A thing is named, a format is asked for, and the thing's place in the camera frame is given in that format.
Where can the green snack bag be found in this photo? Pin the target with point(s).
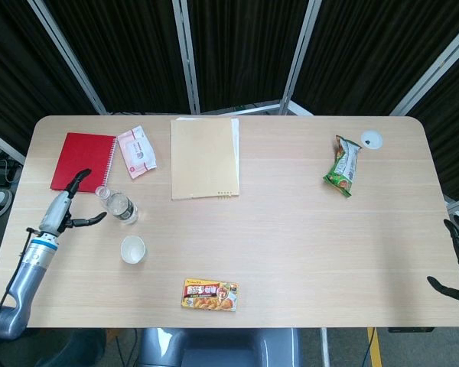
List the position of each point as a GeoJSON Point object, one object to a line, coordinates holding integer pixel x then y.
{"type": "Point", "coordinates": [344, 168]}

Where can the white table leg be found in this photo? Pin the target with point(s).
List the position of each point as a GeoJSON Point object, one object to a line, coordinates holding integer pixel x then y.
{"type": "Point", "coordinates": [325, 348]}

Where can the black desk control box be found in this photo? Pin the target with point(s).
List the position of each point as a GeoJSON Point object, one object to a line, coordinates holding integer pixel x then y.
{"type": "Point", "coordinates": [409, 329]}

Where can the red spiral notebook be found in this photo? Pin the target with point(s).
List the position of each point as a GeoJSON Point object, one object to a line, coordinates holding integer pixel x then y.
{"type": "Point", "coordinates": [84, 156]}

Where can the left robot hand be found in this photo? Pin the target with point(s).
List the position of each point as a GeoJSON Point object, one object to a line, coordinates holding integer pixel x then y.
{"type": "Point", "coordinates": [57, 212]}

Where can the transparent plastic water bottle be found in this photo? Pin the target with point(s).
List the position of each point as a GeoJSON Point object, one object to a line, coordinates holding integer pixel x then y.
{"type": "Point", "coordinates": [120, 208]}

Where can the pink wet wipes pack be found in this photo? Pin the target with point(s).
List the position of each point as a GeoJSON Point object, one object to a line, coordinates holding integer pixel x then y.
{"type": "Point", "coordinates": [137, 153]}

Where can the grey robot torso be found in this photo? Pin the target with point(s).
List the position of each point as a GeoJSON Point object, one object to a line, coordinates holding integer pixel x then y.
{"type": "Point", "coordinates": [222, 348]}

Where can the small white paper cup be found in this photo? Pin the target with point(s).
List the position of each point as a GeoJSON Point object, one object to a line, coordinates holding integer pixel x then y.
{"type": "Point", "coordinates": [133, 250]}

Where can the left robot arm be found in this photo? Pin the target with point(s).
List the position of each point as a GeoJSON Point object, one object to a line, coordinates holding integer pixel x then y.
{"type": "Point", "coordinates": [27, 275]}

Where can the black curtain partition panel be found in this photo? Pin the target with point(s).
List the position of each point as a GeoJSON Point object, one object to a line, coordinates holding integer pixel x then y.
{"type": "Point", "coordinates": [130, 57]}
{"type": "Point", "coordinates": [245, 49]}
{"type": "Point", "coordinates": [367, 49]}
{"type": "Point", "coordinates": [455, 134]}
{"type": "Point", "coordinates": [23, 76]}

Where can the beige spiral notebook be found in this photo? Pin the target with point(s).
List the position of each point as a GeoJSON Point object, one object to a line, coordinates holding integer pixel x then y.
{"type": "Point", "coordinates": [202, 160]}

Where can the yellow curry box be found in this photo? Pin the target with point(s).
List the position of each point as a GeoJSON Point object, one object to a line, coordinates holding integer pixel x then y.
{"type": "Point", "coordinates": [210, 295]}

